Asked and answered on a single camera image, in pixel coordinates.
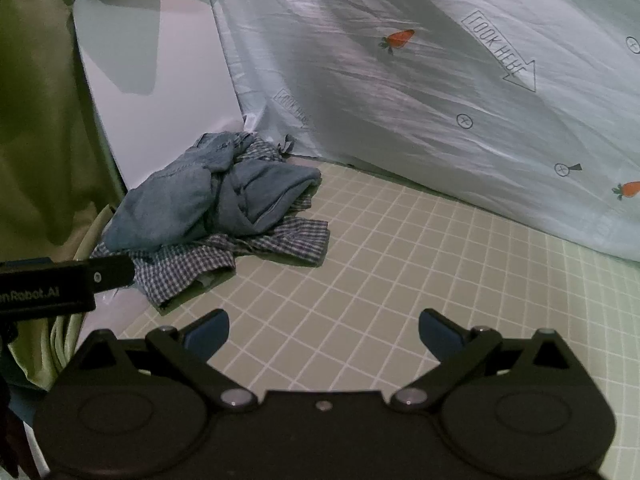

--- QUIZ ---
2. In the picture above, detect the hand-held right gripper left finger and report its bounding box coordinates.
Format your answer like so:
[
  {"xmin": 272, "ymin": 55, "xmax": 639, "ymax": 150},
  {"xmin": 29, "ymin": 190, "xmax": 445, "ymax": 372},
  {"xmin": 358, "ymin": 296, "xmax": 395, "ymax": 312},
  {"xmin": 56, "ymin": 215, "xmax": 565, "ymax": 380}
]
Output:
[{"xmin": 80, "ymin": 309, "xmax": 258, "ymax": 413}]

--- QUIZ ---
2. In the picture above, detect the green grid bed sheet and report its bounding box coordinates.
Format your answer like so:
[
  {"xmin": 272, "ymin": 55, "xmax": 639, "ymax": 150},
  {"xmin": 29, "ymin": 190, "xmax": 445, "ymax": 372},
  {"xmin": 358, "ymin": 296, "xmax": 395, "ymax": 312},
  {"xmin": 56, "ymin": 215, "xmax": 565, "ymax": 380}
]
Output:
[{"xmin": 107, "ymin": 157, "xmax": 640, "ymax": 480}]

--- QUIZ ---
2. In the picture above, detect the carrot print quilt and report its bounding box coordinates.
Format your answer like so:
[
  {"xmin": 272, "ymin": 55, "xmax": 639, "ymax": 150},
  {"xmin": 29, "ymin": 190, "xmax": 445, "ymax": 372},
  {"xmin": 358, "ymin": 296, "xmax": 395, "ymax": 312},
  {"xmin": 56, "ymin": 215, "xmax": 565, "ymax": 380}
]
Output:
[{"xmin": 205, "ymin": 0, "xmax": 640, "ymax": 264}]

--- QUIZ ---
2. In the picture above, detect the white headboard panel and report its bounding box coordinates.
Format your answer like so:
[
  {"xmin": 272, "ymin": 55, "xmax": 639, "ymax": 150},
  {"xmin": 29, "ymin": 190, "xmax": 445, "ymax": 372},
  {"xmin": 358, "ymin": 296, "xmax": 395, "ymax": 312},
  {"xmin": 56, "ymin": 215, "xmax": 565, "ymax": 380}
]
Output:
[{"xmin": 72, "ymin": 0, "xmax": 247, "ymax": 202}]

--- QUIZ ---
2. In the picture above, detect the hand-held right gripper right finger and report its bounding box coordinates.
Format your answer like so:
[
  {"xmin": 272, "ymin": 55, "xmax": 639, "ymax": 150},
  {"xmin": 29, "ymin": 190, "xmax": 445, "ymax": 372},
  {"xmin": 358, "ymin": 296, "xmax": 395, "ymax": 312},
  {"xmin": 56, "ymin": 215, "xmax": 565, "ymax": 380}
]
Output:
[{"xmin": 390, "ymin": 308, "xmax": 576, "ymax": 413}]

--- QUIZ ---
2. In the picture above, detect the blue checked shirt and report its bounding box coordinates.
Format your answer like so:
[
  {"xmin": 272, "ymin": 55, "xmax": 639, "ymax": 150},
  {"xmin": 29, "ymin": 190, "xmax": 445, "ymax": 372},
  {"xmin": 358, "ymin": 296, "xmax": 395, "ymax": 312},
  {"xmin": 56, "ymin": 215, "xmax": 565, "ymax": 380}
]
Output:
[{"xmin": 90, "ymin": 139, "xmax": 331, "ymax": 317}]

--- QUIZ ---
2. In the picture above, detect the green curtain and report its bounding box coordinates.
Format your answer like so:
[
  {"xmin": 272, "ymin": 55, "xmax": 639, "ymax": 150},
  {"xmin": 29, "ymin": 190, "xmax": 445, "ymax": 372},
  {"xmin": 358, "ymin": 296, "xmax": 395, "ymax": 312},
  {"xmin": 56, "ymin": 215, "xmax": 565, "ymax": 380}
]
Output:
[{"xmin": 0, "ymin": 0, "xmax": 126, "ymax": 271}]

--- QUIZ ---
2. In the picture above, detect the blue denim garment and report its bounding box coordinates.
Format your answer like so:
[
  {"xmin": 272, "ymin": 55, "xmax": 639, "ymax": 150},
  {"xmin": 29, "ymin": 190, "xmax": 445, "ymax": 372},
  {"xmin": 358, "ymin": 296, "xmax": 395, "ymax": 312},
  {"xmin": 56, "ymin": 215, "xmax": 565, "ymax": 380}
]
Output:
[{"xmin": 105, "ymin": 131, "xmax": 322, "ymax": 252}]

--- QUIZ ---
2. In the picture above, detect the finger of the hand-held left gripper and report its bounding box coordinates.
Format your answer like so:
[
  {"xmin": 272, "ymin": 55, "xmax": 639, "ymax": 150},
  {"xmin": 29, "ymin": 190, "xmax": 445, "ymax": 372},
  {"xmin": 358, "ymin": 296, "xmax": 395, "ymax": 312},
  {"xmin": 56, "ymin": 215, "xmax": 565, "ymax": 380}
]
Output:
[{"xmin": 89, "ymin": 253, "xmax": 136, "ymax": 295}]

